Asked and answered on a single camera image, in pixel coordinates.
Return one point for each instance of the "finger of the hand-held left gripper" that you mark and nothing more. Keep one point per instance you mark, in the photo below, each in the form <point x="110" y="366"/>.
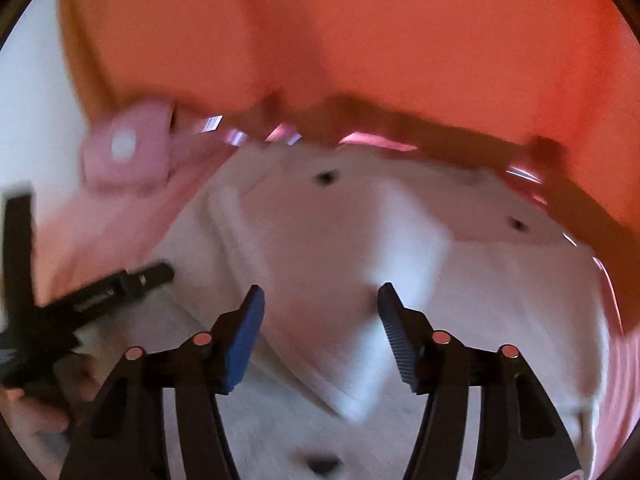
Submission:
<point x="115" y="292"/>
<point x="19" y="250"/>

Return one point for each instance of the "pink pouch with white button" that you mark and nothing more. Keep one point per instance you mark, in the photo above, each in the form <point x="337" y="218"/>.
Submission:
<point x="145" y="160"/>

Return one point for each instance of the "person's left hand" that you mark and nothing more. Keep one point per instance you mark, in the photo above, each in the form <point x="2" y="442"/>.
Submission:
<point x="40" y="410"/>

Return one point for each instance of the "pink patterned blanket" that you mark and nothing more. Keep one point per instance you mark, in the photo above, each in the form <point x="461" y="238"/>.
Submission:
<point x="100" y="230"/>

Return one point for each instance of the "cream fleece garment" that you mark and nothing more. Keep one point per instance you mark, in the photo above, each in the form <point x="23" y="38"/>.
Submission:
<point x="325" y="240"/>

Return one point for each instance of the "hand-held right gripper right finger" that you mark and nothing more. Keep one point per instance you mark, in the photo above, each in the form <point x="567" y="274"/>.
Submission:
<point x="397" y="340"/>

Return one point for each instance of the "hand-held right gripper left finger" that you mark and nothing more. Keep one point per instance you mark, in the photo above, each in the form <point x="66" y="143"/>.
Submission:
<point x="244" y="347"/>

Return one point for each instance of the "orange curtain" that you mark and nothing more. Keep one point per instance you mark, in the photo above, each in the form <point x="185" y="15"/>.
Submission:
<point x="350" y="35"/>

